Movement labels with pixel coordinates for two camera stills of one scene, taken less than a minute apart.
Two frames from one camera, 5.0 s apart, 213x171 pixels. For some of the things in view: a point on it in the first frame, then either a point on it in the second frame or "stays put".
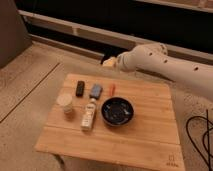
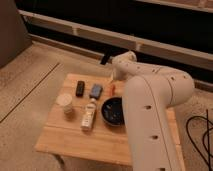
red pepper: x=112 y=89 stays put
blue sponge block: x=95 y=91 stays put
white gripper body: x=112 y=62 -> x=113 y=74
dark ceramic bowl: x=117 y=111 stays put
